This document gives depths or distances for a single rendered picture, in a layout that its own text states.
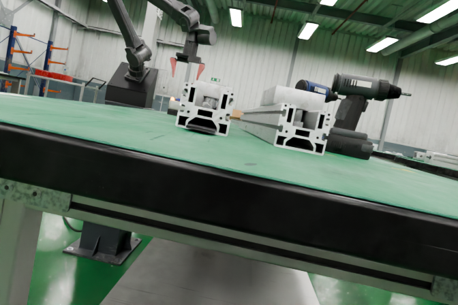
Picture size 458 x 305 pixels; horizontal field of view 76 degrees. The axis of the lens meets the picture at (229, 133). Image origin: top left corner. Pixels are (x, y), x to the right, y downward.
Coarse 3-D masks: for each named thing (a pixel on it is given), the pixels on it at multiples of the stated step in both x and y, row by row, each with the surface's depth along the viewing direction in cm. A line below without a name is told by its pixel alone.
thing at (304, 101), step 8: (272, 88) 66; (280, 88) 62; (288, 88) 62; (264, 96) 74; (272, 96) 64; (280, 96) 62; (288, 96) 62; (296, 96) 62; (304, 96) 62; (312, 96) 62; (320, 96) 63; (264, 104) 72; (272, 104) 66; (296, 104) 62; (304, 104) 62; (312, 104) 63; (320, 104) 63; (296, 112) 64; (296, 120) 64
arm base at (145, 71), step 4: (128, 68) 149; (132, 68) 146; (136, 68) 146; (140, 68) 147; (144, 68) 150; (148, 68) 155; (128, 72) 150; (132, 72) 147; (136, 72) 147; (140, 72) 148; (144, 72) 151; (148, 72) 154; (128, 76) 149; (132, 76) 149; (136, 76) 148; (140, 76) 149; (144, 76) 152; (132, 80) 148; (136, 80) 147; (140, 80) 149
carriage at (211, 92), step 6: (198, 84) 86; (204, 84) 86; (210, 84) 86; (216, 84) 86; (204, 90) 86; (210, 90) 86; (216, 90) 86; (222, 90) 86; (228, 90) 86; (204, 96) 88; (210, 96) 86; (216, 96) 86; (210, 102) 88; (216, 102) 88
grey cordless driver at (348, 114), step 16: (336, 80) 78; (352, 80) 77; (368, 80) 76; (384, 80) 76; (352, 96) 78; (368, 96) 77; (384, 96) 75; (336, 112) 80; (352, 112) 78; (336, 128) 78; (352, 128) 78; (336, 144) 77; (352, 144) 76; (368, 144) 75
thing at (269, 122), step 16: (256, 112) 94; (272, 112) 69; (288, 112) 59; (304, 112) 65; (320, 112) 56; (240, 128) 128; (256, 128) 80; (272, 128) 65; (288, 128) 56; (304, 128) 56; (320, 128) 57; (272, 144) 58; (288, 144) 62; (304, 144) 62; (320, 144) 58
